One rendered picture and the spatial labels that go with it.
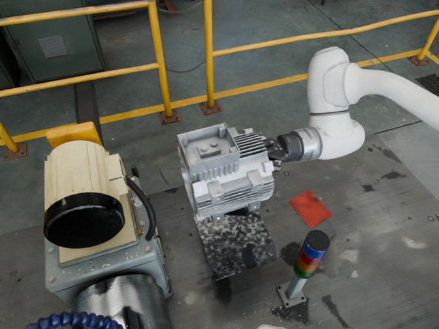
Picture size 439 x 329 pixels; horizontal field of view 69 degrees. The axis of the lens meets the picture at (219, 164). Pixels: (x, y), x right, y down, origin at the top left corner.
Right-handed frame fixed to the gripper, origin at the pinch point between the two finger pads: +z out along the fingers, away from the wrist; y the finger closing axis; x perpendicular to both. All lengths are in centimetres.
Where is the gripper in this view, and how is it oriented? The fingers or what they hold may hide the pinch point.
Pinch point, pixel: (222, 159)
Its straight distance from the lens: 79.8
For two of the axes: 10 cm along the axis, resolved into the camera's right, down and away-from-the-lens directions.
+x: -1.1, 6.7, 7.3
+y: 3.3, 7.2, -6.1
